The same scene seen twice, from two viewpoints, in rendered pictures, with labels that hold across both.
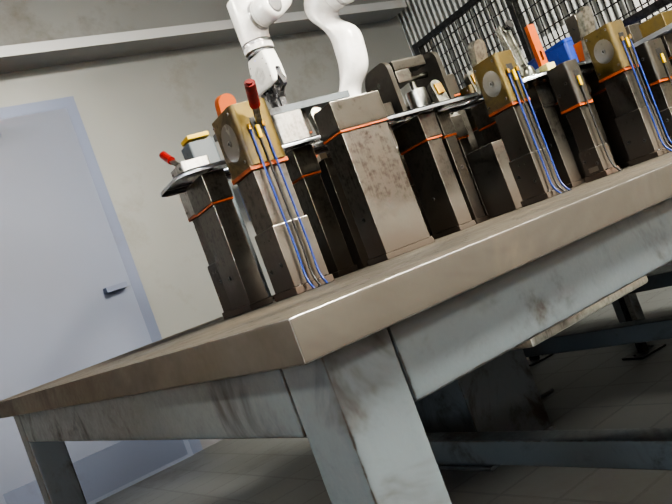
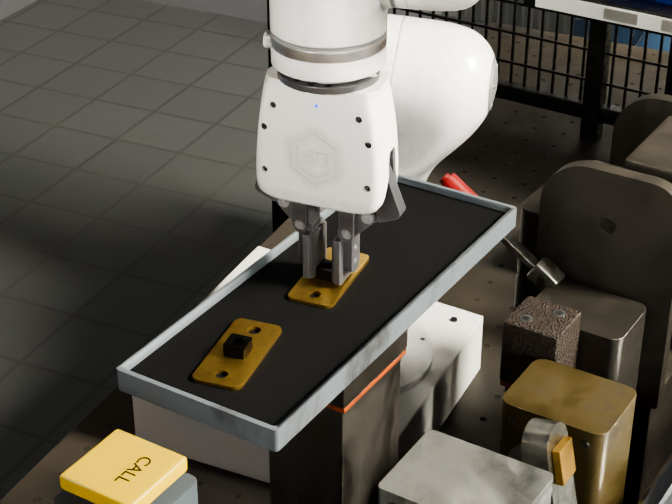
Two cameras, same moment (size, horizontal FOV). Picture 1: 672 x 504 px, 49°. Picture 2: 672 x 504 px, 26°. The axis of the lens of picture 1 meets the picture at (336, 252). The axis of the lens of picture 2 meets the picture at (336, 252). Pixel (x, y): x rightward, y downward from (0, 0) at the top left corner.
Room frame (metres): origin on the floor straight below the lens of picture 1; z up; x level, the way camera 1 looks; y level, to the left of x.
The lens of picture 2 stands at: (1.18, 0.49, 1.76)
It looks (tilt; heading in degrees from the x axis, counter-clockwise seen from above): 30 degrees down; 330
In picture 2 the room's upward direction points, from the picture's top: straight up
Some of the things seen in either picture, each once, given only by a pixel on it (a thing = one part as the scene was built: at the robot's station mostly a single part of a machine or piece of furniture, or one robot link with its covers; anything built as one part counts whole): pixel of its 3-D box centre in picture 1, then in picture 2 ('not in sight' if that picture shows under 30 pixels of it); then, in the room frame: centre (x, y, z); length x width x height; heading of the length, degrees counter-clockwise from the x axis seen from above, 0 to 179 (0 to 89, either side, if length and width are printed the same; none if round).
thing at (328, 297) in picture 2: not in sight; (329, 272); (2.03, 0.00, 1.17); 0.08 x 0.04 x 0.01; 127
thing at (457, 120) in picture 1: (471, 167); not in sight; (2.00, -0.42, 0.85); 0.04 x 0.03 x 0.29; 118
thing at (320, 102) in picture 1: (282, 115); (334, 290); (2.02, 0.01, 1.16); 0.37 x 0.14 x 0.02; 118
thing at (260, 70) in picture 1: (266, 70); (328, 126); (2.03, 0.00, 1.29); 0.10 x 0.07 x 0.11; 37
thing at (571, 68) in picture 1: (586, 119); not in sight; (1.79, -0.68, 0.84); 0.10 x 0.05 x 0.29; 28
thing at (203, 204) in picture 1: (227, 243); not in sight; (1.53, 0.20, 0.84); 0.12 x 0.05 x 0.29; 28
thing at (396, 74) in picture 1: (429, 145); (624, 359); (2.06, -0.35, 0.95); 0.18 x 0.13 x 0.49; 118
